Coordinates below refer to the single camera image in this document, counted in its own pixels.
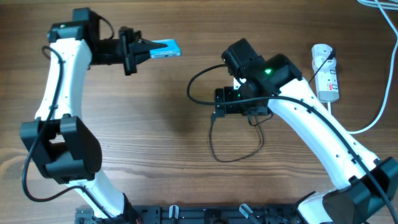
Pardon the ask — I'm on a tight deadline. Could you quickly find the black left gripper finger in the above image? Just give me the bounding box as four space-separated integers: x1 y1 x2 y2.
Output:
135 51 150 65
136 39 167 52

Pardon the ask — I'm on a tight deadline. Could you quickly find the smartphone with blue screen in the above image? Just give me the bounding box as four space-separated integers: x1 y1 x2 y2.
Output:
150 39 182 59

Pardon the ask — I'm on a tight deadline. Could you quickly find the black charging cable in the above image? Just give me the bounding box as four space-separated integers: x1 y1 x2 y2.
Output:
208 49 337 164

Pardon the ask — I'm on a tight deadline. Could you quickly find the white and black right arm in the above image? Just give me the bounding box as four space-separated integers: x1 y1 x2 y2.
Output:
221 39 397 223

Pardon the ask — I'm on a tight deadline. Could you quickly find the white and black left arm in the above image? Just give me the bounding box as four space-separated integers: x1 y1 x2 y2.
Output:
20 7 165 223

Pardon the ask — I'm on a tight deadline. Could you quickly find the white charger adapter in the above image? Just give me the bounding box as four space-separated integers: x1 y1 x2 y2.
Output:
312 54 336 72

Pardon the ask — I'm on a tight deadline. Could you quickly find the white power strip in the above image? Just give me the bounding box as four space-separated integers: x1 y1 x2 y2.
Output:
312 44 340 103

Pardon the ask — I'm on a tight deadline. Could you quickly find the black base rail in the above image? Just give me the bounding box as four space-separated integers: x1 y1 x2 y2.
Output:
73 203 299 224

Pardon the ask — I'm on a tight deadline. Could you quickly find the white power strip cord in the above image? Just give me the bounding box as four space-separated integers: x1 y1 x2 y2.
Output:
326 0 398 135

